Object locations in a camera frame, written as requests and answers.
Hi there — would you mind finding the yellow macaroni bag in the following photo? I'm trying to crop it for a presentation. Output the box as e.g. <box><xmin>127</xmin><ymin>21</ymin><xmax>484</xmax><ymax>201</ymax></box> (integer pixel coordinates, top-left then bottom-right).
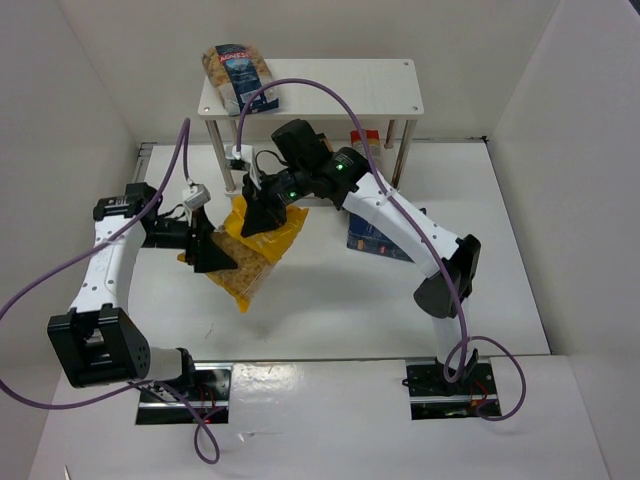
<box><xmin>206</xmin><ymin>196</ymin><xmax>309</xmax><ymax>313</ymax></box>

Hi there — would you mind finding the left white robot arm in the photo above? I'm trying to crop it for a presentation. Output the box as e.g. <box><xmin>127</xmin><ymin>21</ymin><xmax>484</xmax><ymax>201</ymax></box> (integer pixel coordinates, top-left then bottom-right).
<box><xmin>47</xmin><ymin>183</ymin><xmax>238</xmax><ymax>391</ymax></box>

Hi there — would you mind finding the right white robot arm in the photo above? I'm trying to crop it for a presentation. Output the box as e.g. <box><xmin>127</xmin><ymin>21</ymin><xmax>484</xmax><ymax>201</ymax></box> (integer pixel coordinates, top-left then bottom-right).
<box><xmin>231</xmin><ymin>119</ymin><xmax>481</xmax><ymax>383</ymax></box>

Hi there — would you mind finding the blue Barilla pasta box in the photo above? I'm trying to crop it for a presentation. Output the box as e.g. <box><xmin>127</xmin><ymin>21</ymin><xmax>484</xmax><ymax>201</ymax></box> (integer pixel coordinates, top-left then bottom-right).
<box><xmin>346</xmin><ymin>213</ymin><xmax>411</xmax><ymax>262</ymax></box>

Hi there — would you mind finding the blue clear pasta bag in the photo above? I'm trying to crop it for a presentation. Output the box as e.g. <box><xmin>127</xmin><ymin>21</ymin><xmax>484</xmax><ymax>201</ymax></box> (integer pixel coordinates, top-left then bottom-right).
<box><xmin>201</xmin><ymin>44</ymin><xmax>274</xmax><ymax>117</ymax></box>

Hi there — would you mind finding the white two-tier shelf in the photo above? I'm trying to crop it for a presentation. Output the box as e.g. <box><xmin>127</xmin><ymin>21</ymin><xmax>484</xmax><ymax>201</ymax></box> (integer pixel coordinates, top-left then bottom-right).
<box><xmin>197</xmin><ymin>59</ymin><xmax>424</xmax><ymax>196</ymax></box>

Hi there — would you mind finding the yellow spaghetti pack blue label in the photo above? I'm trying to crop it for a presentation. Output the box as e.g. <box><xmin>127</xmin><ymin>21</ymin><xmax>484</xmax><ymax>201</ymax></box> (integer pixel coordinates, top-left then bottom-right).
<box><xmin>317</xmin><ymin>133</ymin><xmax>333</xmax><ymax>152</ymax></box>

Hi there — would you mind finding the red spaghetti pack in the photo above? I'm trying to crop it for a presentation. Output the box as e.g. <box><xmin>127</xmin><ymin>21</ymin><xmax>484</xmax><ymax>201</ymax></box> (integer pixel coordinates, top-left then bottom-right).
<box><xmin>350</xmin><ymin>129</ymin><xmax>383</xmax><ymax>170</ymax></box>

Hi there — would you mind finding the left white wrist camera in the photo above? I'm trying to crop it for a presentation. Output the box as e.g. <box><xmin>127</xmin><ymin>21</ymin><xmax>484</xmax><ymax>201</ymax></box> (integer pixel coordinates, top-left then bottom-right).
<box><xmin>182</xmin><ymin>184</ymin><xmax>211</xmax><ymax>212</ymax></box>

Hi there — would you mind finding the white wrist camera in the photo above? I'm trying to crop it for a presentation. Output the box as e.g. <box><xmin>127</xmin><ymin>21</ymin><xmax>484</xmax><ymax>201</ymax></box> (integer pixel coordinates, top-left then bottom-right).
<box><xmin>182</xmin><ymin>184</ymin><xmax>211</xmax><ymax>212</ymax></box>
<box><xmin>224</xmin><ymin>144</ymin><xmax>261</xmax><ymax>190</ymax></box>

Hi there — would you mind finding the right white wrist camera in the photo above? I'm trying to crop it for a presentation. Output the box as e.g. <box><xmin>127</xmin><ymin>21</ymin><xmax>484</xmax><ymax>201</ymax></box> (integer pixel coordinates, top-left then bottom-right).
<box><xmin>224</xmin><ymin>144</ymin><xmax>261</xmax><ymax>190</ymax></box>

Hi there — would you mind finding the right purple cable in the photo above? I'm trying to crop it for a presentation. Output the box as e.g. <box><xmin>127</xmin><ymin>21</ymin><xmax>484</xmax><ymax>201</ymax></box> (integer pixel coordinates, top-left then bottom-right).
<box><xmin>237</xmin><ymin>77</ymin><xmax>527</xmax><ymax>422</ymax></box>

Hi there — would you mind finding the purple cable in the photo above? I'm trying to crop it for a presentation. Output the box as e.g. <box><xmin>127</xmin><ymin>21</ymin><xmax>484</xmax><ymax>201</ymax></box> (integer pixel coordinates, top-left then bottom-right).
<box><xmin>237</xmin><ymin>77</ymin><xmax>527</xmax><ymax>422</ymax></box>
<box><xmin>0</xmin><ymin>117</ymin><xmax>221</xmax><ymax>465</ymax></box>

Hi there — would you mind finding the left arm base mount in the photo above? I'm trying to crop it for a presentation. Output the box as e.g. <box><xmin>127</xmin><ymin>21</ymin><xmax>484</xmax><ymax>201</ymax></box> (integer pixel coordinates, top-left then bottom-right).
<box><xmin>135</xmin><ymin>362</ymin><xmax>232</xmax><ymax>426</ymax></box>

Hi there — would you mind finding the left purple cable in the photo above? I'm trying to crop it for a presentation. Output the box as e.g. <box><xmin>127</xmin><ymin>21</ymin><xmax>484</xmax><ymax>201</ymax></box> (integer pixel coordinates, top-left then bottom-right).
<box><xmin>0</xmin><ymin>117</ymin><xmax>221</xmax><ymax>465</ymax></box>

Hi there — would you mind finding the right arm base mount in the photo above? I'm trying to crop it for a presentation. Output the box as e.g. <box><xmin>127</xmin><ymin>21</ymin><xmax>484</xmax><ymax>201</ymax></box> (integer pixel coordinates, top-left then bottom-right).
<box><xmin>401</xmin><ymin>360</ymin><xmax>502</xmax><ymax>421</ymax></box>

